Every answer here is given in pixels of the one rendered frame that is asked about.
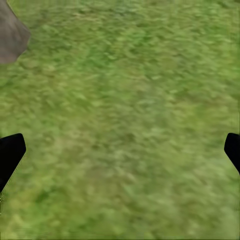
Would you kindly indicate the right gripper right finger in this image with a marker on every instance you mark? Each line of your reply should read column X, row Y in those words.
column 232, row 149

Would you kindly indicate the tree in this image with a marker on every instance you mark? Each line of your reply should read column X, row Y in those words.
column 14, row 35

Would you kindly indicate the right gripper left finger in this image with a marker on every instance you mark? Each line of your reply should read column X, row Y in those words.
column 12, row 150

